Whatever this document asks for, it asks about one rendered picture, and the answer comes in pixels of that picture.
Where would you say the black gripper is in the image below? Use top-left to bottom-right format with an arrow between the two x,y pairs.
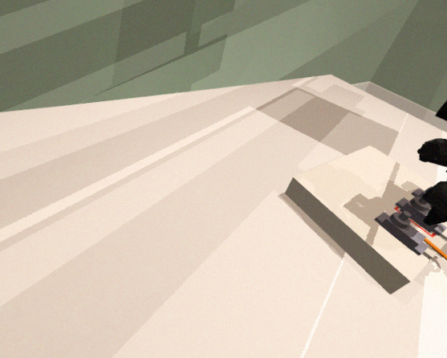
422,181 -> 447,226

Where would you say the cream flat panel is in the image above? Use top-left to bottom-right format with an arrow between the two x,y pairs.
285,146 -> 447,294

